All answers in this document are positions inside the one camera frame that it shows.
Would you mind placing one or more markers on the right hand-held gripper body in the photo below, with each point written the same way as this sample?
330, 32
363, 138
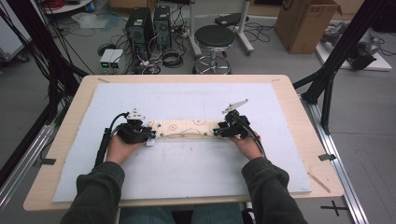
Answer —
238, 126

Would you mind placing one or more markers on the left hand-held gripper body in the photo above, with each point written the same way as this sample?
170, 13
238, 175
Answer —
134, 132

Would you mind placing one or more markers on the cream cloth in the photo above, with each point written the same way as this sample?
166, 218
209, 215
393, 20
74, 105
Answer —
183, 128

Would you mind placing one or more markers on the person's right hand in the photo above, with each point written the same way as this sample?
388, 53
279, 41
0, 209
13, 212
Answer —
249, 146

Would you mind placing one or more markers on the person's left hand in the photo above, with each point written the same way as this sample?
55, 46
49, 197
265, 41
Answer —
120, 151

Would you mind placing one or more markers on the white power supply unit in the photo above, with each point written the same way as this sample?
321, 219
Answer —
106, 59
117, 59

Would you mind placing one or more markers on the person's left leg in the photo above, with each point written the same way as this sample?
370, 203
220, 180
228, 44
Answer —
144, 216

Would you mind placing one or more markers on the person's leg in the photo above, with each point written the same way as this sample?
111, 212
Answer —
218, 214
144, 216

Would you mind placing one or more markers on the person's right leg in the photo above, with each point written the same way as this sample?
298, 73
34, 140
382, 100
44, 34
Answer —
218, 214

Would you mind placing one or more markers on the black round stool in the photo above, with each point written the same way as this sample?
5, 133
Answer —
214, 35

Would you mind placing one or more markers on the black tape piece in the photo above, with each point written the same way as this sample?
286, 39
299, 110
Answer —
327, 157
46, 161

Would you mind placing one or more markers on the white desk leg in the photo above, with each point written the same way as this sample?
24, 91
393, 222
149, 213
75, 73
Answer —
193, 31
244, 31

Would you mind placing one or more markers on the thin wooden stick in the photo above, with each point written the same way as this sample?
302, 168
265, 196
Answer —
319, 182

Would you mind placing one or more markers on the black computer tower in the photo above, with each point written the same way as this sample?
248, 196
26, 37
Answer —
138, 31
162, 26

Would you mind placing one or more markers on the black flat device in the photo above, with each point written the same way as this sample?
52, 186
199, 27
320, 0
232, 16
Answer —
230, 19

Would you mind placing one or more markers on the cardboard box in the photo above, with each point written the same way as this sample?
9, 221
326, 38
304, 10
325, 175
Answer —
303, 28

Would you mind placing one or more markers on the clear plastic bag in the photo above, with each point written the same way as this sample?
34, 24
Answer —
90, 21

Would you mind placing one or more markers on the black tape cross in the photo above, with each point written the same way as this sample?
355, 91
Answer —
334, 207

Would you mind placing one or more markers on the white round table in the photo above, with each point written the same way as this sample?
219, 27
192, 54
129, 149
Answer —
71, 6

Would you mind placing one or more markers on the grey machine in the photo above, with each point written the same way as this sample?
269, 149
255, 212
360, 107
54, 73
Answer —
361, 53

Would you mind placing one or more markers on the white board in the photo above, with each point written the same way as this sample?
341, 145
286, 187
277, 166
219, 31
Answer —
379, 63

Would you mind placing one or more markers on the aluminium rail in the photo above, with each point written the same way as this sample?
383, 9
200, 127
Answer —
339, 168
25, 161

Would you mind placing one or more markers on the black frame stand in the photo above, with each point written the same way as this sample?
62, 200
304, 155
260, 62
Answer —
40, 40
342, 46

